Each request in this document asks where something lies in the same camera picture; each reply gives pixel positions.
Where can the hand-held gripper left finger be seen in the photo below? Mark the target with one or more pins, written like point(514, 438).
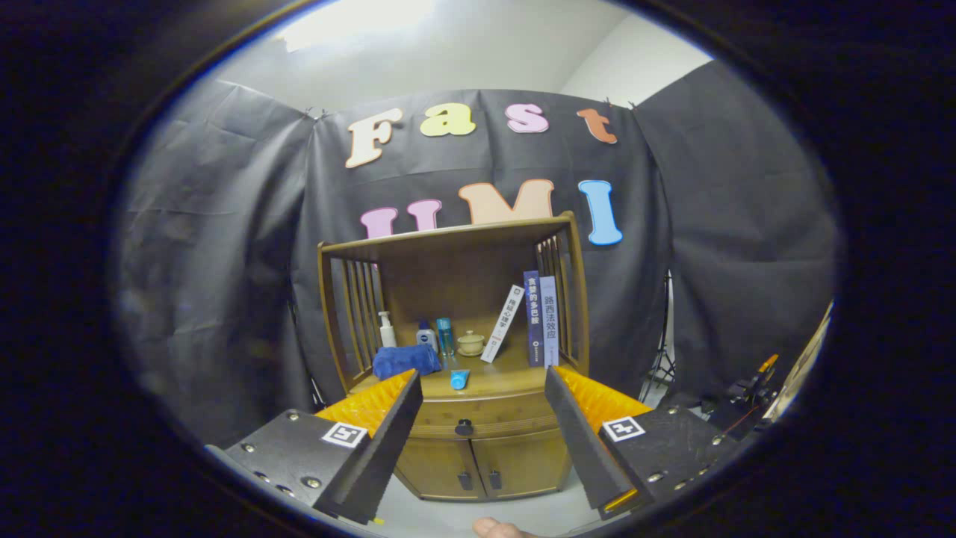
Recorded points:
point(377, 456)

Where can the metal tripod stand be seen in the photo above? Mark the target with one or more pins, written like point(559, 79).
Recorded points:
point(661, 351)

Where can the wooden cabinet door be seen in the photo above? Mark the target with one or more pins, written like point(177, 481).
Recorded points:
point(437, 467)
point(523, 463)

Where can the white pump bottle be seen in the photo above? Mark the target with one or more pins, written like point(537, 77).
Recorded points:
point(387, 335)

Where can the blue folded towel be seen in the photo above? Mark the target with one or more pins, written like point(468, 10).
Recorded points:
point(405, 362)

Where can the light blue book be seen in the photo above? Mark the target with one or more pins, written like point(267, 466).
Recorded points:
point(550, 321)

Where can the wooden cabinet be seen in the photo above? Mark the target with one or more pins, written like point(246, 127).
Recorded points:
point(448, 284)

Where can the black backdrop cloth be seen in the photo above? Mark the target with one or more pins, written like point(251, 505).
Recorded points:
point(224, 261)

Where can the wooden drawer with black knob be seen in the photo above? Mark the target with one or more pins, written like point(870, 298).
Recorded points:
point(497, 415)

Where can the white book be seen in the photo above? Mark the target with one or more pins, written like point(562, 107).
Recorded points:
point(503, 323)

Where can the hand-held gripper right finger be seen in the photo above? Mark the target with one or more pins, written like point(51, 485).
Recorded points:
point(582, 448)

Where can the wooden countertop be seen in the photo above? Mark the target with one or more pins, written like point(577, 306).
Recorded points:
point(508, 377)

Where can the light wooden board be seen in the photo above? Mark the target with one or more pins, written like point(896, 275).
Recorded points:
point(803, 366)

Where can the clear blue bottle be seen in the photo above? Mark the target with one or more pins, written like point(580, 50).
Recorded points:
point(445, 338)

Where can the blue tube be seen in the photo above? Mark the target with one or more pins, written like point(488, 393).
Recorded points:
point(460, 379)

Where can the dark blue book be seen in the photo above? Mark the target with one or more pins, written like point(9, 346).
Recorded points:
point(533, 317)

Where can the white bottle with blue cap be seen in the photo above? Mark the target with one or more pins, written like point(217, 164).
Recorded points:
point(426, 338)

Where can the beige lidded teacup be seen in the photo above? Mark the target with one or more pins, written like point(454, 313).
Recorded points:
point(470, 345)

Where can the black clamp with orange tip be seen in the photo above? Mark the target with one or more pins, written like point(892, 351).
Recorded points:
point(750, 388)

